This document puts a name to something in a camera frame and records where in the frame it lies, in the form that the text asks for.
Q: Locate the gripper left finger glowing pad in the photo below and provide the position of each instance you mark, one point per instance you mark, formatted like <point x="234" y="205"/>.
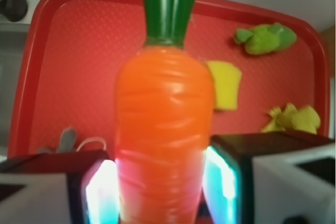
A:
<point x="76" y="187"/>

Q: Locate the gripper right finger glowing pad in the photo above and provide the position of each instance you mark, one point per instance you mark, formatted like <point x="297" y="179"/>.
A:
<point x="270" y="178"/>

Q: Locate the orange plastic toy carrot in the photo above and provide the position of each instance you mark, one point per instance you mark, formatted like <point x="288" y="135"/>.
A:
<point x="163" y="110"/>

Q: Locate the grey plush bunny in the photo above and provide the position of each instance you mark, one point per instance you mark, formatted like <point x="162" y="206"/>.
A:
<point x="67" y="142"/>

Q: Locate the yellow crumpled cloth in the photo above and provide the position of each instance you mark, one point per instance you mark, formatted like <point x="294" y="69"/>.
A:
<point x="304" y="119"/>

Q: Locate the yellow sponge with grey pad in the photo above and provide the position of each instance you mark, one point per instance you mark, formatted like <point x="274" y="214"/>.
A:
<point x="227" y="79"/>

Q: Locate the green plush toy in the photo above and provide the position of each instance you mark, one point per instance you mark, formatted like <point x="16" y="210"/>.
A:
<point x="265" y="38"/>

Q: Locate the red plastic tray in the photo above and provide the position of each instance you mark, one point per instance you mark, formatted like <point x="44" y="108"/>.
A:
<point x="75" y="49"/>

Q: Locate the grey sink faucet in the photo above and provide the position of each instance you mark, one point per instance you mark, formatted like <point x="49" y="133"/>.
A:
<point x="14" y="10"/>

